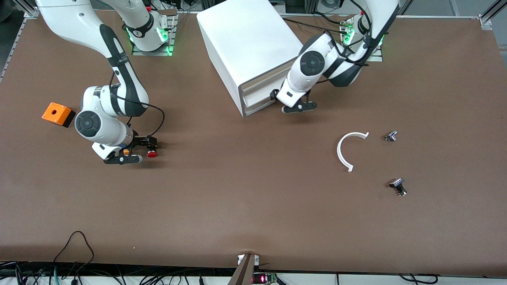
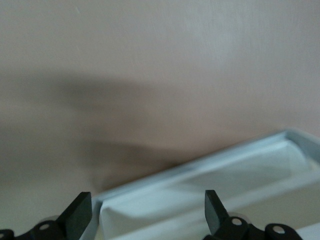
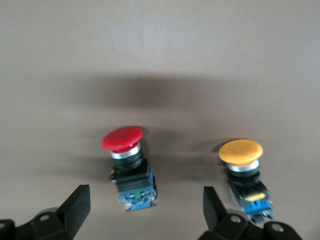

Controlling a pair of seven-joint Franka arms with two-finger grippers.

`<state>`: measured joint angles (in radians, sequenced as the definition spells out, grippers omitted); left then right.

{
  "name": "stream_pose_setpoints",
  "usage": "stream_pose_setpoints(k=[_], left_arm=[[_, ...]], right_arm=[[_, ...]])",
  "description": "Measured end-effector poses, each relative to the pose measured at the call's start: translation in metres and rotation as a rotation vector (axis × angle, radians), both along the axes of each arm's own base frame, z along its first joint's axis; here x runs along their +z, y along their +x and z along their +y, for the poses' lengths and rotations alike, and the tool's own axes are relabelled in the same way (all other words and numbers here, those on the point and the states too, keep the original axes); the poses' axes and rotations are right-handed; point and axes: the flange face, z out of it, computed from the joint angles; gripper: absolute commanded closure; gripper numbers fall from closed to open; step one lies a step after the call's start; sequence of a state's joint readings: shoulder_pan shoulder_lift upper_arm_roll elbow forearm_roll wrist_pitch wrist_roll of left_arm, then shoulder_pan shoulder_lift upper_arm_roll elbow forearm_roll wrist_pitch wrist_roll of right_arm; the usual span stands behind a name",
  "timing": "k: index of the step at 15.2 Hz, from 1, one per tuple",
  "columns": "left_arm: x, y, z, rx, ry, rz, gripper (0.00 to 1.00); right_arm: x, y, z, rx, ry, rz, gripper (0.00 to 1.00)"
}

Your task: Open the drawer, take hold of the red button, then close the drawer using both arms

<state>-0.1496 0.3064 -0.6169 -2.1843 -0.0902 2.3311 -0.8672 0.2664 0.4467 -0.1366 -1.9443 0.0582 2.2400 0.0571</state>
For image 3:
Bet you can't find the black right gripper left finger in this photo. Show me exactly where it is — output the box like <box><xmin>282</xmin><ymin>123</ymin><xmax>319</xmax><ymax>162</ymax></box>
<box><xmin>14</xmin><ymin>184</ymin><xmax>91</xmax><ymax>240</ymax></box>

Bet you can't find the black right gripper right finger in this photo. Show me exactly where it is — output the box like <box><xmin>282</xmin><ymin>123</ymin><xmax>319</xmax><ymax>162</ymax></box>
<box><xmin>198</xmin><ymin>186</ymin><xmax>263</xmax><ymax>240</ymax></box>

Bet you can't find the red mushroom push button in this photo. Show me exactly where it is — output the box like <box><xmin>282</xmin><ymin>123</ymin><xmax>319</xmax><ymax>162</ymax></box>
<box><xmin>100</xmin><ymin>126</ymin><xmax>159</xmax><ymax>213</ymax></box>

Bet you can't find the yellow mushroom push button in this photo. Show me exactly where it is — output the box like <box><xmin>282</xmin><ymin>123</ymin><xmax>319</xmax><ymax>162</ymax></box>
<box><xmin>218</xmin><ymin>138</ymin><xmax>277</xmax><ymax>223</ymax></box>

